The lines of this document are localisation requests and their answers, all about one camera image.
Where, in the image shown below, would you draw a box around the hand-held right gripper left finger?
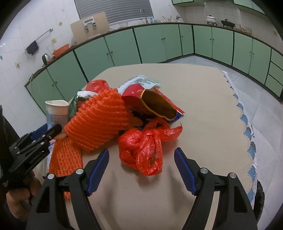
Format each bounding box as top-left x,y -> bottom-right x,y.
25,148 -> 110,230

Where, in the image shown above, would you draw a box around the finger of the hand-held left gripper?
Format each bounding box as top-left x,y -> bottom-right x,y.
31,123 -> 63,147
9,125 -> 48,151

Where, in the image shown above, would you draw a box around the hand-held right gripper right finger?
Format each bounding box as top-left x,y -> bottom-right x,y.
174,147 -> 258,230

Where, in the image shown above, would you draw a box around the knotted red plastic bag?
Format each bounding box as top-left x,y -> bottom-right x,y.
118,117 -> 183,176

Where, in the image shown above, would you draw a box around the blue and red snack packet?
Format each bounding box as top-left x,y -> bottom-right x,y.
130,87 -> 185,129

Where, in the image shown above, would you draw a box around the black trash bin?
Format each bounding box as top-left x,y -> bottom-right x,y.
252,179 -> 266,226

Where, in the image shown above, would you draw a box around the white and green packet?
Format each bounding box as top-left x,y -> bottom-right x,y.
116,75 -> 161,93

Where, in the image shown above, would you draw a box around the person's left hand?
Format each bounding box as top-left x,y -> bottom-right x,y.
5,170 -> 42,224

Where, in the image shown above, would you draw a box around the white paper cup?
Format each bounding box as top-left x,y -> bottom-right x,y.
45,100 -> 69,135

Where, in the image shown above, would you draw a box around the green snack packet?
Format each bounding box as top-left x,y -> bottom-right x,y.
67,90 -> 99,124

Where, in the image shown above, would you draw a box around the small orange foam net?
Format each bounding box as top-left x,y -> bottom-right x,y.
47,138 -> 84,200

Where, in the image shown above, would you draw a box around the large orange foam net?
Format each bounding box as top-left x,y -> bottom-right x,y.
64,87 -> 133,153

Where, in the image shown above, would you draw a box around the crumpled red plastic bag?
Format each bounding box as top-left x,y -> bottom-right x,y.
85,80 -> 110,94

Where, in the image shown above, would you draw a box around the white and blue lace cloth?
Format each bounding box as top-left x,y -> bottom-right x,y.
221,70 -> 258,204

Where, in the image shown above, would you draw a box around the red paper cup gold inside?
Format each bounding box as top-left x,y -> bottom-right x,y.
122,84 -> 177,121

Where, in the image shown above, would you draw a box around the orange plastic basin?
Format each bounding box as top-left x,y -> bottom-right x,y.
53,44 -> 70,57

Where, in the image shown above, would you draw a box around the dark hanging towel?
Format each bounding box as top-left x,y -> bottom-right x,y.
27,41 -> 39,56

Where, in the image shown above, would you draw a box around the metal towel bar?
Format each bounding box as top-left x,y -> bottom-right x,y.
25,28 -> 54,52

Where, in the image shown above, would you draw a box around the white metal holder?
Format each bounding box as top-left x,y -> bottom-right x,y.
82,17 -> 98,31

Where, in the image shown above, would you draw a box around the cardboard box with scale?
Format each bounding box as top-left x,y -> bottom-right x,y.
70,12 -> 110,45

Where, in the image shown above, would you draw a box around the row of green base cabinets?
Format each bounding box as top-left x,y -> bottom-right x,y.
24,22 -> 283,115

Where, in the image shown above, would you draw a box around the grey window blind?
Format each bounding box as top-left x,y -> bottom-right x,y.
74,0 -> 154,20

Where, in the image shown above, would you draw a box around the chrome sink faucet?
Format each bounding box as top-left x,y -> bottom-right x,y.
140,9 -> 149,24

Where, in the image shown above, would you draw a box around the row of glass jars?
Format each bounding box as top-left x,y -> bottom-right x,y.
235,23 -> 252,34

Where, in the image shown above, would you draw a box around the green wall cabinets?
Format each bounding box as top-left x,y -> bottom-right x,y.
172,0 -> 266,15

